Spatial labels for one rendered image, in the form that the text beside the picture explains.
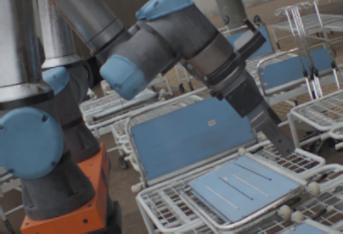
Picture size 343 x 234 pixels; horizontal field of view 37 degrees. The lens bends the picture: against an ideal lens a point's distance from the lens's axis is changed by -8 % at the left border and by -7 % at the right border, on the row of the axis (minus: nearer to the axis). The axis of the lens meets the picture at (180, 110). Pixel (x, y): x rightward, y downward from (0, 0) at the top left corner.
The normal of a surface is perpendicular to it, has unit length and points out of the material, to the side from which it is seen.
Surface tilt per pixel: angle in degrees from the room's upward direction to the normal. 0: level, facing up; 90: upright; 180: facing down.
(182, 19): 89
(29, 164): 97
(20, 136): 98
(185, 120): 90
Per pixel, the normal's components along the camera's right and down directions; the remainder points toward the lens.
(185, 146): 0.26, 0.12
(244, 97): 0.01, 0.33
